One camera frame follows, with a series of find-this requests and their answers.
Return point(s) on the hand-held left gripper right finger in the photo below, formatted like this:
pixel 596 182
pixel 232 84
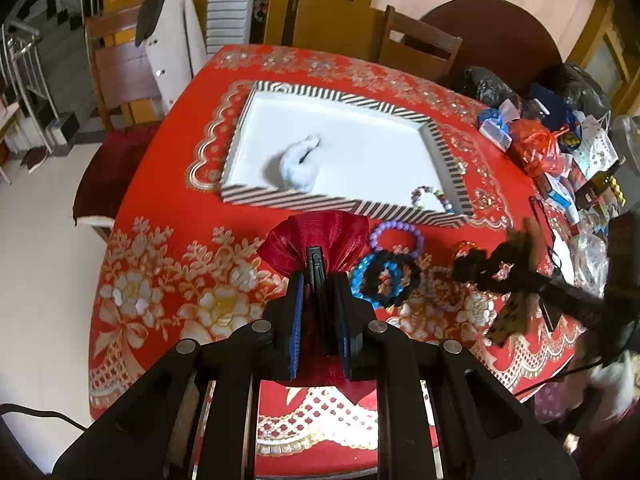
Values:
pixel 342 330

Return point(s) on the metal stair railing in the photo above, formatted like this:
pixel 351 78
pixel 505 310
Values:
pixel 20 55

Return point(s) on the dark glass bottle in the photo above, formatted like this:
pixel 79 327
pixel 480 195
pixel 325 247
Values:
pixel 597 182

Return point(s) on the blue and white plastic bag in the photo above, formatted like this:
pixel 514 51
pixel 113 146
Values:
pixel 495 127

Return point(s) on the black plastic bag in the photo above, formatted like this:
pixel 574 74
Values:
pixel 487 85
pixel 580 90

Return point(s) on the dark blue bag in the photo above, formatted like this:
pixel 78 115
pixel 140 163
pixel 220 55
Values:
pixel 552 110

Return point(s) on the wooden chair with slatted back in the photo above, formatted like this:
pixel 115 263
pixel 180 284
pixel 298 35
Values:
pixel 120 70

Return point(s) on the wooden chair with open back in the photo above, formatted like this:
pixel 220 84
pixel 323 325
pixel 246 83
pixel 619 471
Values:
pixel 400 55

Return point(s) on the dark red seat cushion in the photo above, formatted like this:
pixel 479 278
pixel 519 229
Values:
pixel 110 170

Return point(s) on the wooden chair with plain back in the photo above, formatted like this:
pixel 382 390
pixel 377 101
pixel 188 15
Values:
pixel 335 25

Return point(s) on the white louvred panel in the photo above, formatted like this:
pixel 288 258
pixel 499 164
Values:
pixel 230 5

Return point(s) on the brown leopard bow scrunchie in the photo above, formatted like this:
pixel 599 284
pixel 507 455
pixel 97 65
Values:
pixel 515 310

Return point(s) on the white fluffy scrunchie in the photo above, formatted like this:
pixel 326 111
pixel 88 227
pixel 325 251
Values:
pixel 297 167

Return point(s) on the red bow hair clip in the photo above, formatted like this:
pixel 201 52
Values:
pixel 310 230

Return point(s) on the red floral tablecloth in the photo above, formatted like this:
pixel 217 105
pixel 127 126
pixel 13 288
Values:
pixel 175 240

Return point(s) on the orange plastic bag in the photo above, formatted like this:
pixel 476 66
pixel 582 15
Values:
pixel 535 145

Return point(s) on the striped rectangular tray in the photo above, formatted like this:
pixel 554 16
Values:
pixel 360 160

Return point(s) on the round brown tabletop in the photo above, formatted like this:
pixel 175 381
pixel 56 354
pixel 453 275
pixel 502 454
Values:
pixel 500 35

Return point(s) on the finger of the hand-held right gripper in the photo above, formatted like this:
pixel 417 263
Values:
pixel 575 302

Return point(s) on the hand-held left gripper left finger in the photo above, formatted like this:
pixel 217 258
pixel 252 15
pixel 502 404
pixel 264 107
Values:
pixel 296 325

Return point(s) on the white jacket with dark collar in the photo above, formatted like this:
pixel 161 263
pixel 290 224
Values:
pixel 175 45

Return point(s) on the black scrunchie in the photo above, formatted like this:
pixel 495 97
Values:
pixel 370 280

